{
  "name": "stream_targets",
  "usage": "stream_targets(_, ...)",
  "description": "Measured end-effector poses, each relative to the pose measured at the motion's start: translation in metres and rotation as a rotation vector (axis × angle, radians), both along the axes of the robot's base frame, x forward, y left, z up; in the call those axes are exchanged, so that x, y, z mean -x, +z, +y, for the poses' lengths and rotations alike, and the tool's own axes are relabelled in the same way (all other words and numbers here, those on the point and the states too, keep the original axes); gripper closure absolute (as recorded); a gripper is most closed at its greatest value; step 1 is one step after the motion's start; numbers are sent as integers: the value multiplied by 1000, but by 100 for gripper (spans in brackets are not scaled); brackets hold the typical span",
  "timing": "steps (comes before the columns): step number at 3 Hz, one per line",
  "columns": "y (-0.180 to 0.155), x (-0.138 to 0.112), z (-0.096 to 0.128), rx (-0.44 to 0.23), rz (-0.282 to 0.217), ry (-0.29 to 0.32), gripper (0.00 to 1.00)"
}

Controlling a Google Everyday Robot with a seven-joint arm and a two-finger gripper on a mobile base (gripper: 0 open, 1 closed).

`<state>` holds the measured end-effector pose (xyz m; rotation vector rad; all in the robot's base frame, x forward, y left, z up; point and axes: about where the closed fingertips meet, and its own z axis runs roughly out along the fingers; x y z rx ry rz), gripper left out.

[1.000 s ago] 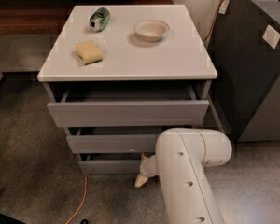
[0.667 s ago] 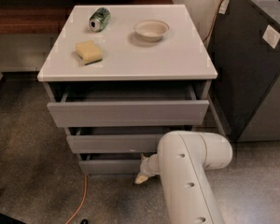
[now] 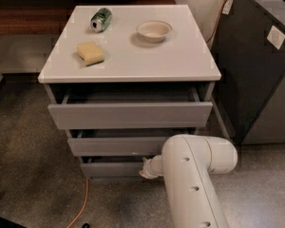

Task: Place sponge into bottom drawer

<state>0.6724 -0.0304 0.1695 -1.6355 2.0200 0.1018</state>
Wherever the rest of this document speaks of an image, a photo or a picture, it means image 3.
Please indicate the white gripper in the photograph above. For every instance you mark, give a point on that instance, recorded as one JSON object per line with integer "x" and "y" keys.
{"x": 151, "y": 167}

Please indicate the grey bottom drawer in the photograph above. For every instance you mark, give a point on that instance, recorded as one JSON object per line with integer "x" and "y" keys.
{"x": 112, "y": 166}

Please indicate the grey drawer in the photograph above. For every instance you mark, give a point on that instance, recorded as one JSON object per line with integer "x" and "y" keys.
{"x": 112, "y": 166}
{"x": 130, "y": 115}
{"x": 136, "y": 142}

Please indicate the yellow sponge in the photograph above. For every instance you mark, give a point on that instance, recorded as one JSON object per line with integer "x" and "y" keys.
{"x": 90, "y": 53}

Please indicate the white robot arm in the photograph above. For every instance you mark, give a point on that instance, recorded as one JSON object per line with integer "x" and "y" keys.
{"x": 186, "y": 163}

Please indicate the grey middle drawer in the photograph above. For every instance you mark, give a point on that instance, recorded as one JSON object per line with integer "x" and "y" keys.
{"x": 136, "y": 142}

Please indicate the grey top drawer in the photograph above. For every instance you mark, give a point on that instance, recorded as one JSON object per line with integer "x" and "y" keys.
{"x": 130, "y": 115}

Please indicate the grey drawer cabinet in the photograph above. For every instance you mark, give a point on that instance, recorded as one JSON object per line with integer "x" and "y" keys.
{"x": 178, "y": 69}

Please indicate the white paper bowl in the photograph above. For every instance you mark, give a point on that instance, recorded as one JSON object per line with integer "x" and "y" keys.
{"x": 153, "y": 31}

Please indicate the green soda can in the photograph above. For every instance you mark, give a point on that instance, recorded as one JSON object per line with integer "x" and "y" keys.
{"x": 101, "y": 20}

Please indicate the dark grey counter cabinet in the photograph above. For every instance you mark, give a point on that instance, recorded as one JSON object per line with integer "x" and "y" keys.
{"x": 251, "y": 92}

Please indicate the white paper label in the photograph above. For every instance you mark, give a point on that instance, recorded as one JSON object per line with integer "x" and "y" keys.
{"x": 276, "y": 37}

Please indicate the brown wooden bench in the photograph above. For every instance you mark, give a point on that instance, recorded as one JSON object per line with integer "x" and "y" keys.
{"x": 50, "y": 16}

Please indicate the white cable tag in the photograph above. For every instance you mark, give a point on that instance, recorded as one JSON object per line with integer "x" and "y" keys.
{"x": 227, "y": 6}

